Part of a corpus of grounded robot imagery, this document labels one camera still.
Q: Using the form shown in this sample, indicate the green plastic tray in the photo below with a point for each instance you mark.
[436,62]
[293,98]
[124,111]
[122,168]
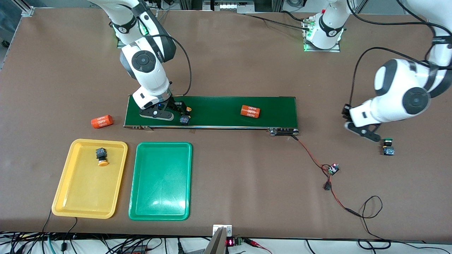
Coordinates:
[160,176]

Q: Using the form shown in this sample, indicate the red clip lead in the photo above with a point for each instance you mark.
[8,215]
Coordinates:
[254,242]

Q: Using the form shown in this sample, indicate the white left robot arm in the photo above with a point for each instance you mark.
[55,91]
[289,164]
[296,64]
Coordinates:
[399,88]

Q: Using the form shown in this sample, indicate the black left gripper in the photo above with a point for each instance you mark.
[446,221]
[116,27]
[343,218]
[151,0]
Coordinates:
[345,111]

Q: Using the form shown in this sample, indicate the green conveyor belt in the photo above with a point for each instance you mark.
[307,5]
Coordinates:
[229,120]

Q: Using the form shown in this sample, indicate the grey metal bar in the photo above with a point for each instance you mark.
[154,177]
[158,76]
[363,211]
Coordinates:
[215,245]

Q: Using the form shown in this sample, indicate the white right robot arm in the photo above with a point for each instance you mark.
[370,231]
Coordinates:
[144,63]

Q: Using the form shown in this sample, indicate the small aluminium bracket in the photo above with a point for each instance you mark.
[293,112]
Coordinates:
[227,231]

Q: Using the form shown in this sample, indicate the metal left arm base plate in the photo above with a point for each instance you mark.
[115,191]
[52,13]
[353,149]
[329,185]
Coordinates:
[319,50]

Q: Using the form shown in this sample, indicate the white device on frame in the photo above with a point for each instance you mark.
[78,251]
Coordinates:
[229,5]

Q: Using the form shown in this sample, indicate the green mushroom push button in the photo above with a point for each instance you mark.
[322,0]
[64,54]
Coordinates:
[388,151]

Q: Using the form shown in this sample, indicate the small controller circuit board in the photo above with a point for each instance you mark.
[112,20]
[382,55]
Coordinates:
[333,169]

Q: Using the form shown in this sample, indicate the aluminium corner profile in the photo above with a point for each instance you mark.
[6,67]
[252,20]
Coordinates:
[26,10]

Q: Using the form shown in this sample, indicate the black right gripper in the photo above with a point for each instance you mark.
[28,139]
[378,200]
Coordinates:
[175,104]

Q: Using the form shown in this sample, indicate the yellow plastic tray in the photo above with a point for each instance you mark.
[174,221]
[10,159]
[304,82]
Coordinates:
[90,190]

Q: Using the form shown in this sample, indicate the orange 4680 cylinder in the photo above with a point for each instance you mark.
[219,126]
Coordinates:
[102,121]
[250,111]

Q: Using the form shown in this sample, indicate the yellow mushroom push button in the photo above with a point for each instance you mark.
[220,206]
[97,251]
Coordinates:
[184,121]
[101,153]

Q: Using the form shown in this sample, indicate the black inline switch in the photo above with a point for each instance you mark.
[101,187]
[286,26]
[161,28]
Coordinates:
[327,186]

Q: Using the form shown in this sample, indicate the red LED display module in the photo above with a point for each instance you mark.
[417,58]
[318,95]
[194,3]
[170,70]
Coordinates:
[230,242]

